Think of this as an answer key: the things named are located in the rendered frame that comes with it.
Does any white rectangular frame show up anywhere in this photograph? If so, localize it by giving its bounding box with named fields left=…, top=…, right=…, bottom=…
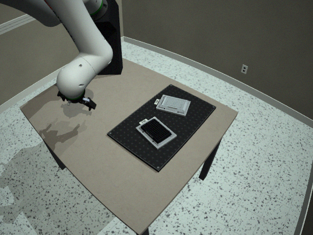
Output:
left=136, top=117, right=177, bottom=150

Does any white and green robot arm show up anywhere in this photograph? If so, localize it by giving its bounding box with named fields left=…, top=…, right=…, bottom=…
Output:
left=0, top=0, right=113, bottom=105

